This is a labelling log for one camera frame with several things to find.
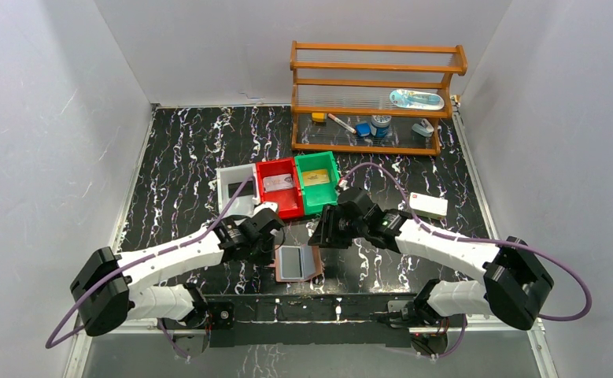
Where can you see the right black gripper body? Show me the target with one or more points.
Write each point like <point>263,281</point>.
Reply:
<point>352,229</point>

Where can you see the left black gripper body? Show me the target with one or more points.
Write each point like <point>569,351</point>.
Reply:
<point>264,250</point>

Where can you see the black card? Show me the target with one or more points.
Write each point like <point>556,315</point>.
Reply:
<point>244,189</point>

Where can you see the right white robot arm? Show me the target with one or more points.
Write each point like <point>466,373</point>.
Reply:
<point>507,282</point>

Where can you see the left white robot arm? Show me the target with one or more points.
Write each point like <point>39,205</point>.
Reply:
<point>113,288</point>

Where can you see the gold yellow card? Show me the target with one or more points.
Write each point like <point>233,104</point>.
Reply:
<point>315,177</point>

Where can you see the white silver card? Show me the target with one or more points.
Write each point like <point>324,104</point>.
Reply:
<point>278,182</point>

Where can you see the white plastic bin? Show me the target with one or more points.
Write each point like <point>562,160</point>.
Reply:
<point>242,206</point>

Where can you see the green plastic bin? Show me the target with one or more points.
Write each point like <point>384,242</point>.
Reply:
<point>316,197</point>

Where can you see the white box red label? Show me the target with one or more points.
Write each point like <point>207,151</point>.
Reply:
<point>428,206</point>

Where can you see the red plastic bin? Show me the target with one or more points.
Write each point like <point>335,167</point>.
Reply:
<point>290,201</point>

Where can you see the blue small block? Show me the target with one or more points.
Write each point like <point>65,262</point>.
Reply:
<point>363,129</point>

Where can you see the red white marker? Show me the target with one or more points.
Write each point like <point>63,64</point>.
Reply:
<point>343,124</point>

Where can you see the yellow small block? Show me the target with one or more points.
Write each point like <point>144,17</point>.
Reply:
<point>318,118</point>

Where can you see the grey stapler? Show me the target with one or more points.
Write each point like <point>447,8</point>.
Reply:
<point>423,128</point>

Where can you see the wooden shelf rack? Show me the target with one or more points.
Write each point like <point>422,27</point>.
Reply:
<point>353,81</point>

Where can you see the clear blister package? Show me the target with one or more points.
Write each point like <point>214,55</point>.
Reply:
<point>416,100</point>

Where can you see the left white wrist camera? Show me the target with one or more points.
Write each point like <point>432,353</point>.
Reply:
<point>273,206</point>

